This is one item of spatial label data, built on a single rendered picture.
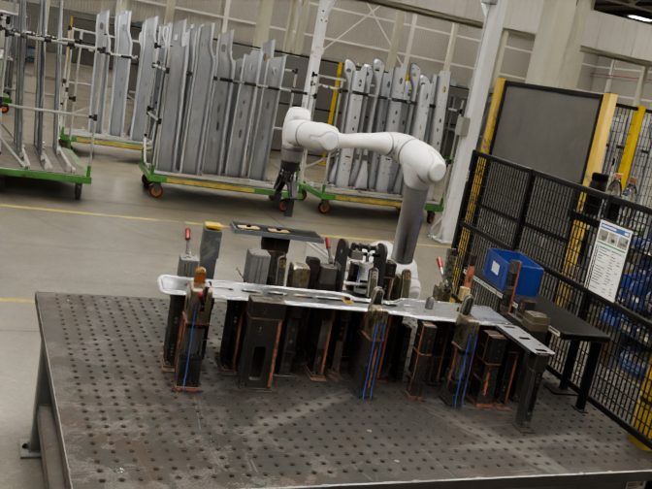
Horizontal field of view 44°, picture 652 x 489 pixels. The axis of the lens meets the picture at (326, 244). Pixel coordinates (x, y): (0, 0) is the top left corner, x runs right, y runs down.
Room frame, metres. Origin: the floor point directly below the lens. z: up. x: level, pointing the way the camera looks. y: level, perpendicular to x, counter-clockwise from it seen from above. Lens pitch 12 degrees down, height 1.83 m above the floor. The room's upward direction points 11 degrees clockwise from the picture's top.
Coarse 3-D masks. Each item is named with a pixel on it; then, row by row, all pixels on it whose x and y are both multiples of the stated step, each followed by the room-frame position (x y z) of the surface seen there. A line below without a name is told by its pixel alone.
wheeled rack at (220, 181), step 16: (160, 48) 10.11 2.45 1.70; (224, 80) 9.79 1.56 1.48; (160, 112) 9.24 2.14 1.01; (144, 144) 10.01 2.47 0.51; (144, 160) 9.85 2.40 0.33; (304, 160) 9.92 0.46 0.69; (144, 176) 10.03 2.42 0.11; (160, 176) 9.27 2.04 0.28; (176, 176) 9.44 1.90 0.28; (192, 176) 9.51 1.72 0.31; (208, 176) 9.82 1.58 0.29; (224, 176) 9.92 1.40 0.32; (160, 192) 9.35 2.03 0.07; (256, 192) 9.69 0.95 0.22; (272, 192) 9.76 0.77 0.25
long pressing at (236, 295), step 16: (160, 288) 2.66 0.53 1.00; (176, 288) 2.69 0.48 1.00; (240, 288) 2.83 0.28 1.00; (256, 288) 2.87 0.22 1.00; (272, 288) 2.91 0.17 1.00; (288, 288) 2.95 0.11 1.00; (304, 288) 2.98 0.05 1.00; (288, 304) 2.77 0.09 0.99; (304, 304) 2.80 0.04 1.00; (320, 304) 2.83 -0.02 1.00; (336, 304) 2.86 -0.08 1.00; (368, 304) 2.94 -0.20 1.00; (400, 304) 3.03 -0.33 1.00; (416, 304) 3.07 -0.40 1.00; (448, 304) 3.17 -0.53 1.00; (432, 320) 2.92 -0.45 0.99; (448, 320) 2.94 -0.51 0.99; (480, 320) 3.01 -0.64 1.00; (496, 320) 3.05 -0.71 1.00
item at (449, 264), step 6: (450, 252) 3.24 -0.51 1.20; (456, 252) 3.20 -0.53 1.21; (450, 258) 3.23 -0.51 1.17; (444, 264) 3.23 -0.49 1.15; (450, 264) 3.23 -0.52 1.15; (444, 270) 3.22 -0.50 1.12; (450, 270) 3.23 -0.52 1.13; (444, 276) 3.21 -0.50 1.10; (450, 276) 3.22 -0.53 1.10; (444, 282) 3.21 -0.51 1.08; (450, 282) 3.21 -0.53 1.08; (444, 288) 3.20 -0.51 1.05; (450, 288) 3.21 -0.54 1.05
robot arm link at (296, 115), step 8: (288, 112) 3.18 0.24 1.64; (296, 112) 3.16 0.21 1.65; (304, 112) 3.16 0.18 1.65; (288, 120) 3.16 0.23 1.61; (296, 120) 3.14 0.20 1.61; (304, 120) 3.14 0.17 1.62; (288, 128) 3.15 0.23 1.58; (296, 128) 3.12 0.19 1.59; (288, 136) 3.14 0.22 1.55; (288, 144) 3.16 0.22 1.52; (296, 144) 3.13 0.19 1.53
